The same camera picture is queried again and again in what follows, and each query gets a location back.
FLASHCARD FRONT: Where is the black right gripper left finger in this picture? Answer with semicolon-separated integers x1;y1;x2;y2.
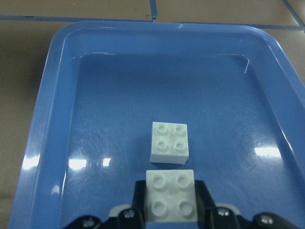
65;180;146;229

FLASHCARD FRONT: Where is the blue plastic tray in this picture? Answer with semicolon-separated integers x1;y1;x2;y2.
8;21;305;229

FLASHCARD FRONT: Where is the white block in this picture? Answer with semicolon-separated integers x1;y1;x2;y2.
145;169;198;223
150;122;189;165

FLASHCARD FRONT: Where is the brown paper table cover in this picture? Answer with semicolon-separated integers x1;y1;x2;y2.
0;0;305;229

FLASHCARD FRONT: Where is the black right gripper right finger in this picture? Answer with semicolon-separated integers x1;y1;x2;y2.
194;180;298;229

